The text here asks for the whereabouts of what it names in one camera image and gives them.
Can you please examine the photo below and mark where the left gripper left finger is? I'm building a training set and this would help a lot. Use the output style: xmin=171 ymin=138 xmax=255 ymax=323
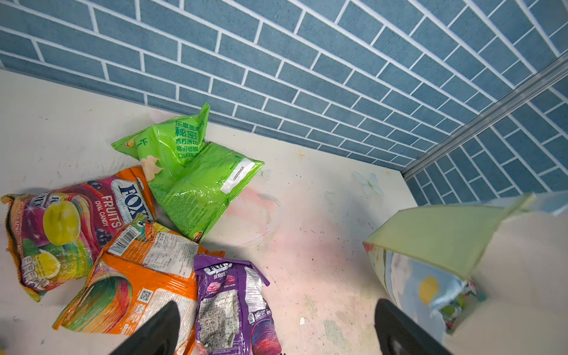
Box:
xmin=110 ymin=301 xmax=180 ymax=355

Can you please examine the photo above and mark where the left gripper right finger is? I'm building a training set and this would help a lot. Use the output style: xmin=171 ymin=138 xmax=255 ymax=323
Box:
xmin=374 ymin=298 xmax=451 ymax=355

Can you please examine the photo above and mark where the Fox's fruits candy bag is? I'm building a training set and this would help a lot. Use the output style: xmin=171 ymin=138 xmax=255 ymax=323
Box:
xmin=53 ymin=214 xmax=226 ymax=354
xmin=1 ymin=167 xmax=155 ymax=302

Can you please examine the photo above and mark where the purple snack packet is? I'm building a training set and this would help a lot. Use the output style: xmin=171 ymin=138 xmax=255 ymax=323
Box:
xmin=192 ymin=254 xmax=283 ymax=354

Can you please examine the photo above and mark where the colourful paper gift bag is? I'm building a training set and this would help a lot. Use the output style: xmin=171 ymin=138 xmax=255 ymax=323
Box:
xmin=363 ymin=192 xmax=567 ymax=354

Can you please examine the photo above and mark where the green Lay's chips bag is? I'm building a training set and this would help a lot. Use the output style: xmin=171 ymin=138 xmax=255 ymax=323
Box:
xmin=112 ymin=104 xmax=264 ymax=243

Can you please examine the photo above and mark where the right corner metal post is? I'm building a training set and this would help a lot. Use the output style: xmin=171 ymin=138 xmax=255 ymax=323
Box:
xmin=401 ymin=53 xmax=567 ymax=180

